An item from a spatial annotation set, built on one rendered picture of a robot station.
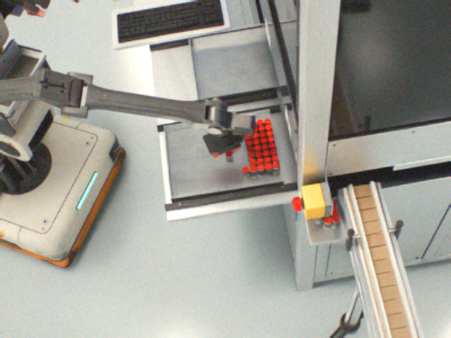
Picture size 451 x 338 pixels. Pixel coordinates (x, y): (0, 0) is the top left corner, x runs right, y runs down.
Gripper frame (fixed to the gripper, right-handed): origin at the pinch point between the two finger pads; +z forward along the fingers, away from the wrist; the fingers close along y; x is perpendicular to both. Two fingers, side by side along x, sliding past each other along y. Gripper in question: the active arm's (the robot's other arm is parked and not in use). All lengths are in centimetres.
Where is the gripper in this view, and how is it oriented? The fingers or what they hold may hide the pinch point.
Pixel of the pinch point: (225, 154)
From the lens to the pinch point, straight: 187.2
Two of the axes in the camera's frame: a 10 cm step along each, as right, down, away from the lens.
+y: 9.2, -3.8, 1.1
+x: -3.8, -8.0, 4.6
